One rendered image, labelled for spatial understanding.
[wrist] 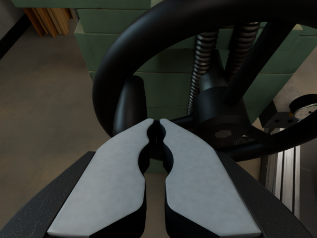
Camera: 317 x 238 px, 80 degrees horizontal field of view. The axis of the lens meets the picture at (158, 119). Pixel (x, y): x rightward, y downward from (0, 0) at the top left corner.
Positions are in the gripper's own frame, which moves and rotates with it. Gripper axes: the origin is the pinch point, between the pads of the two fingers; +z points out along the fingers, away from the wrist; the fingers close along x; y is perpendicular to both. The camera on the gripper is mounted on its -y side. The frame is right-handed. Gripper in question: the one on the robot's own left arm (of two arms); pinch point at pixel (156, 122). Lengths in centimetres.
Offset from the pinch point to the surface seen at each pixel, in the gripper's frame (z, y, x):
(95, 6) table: 22.8, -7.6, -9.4
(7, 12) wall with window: 159, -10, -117
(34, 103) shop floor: 103, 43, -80
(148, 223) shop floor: 44, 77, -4
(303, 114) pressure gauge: 27.2, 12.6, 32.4
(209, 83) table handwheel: 11.9, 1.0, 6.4
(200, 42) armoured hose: 12.3, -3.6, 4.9
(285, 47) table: 14.6, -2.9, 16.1
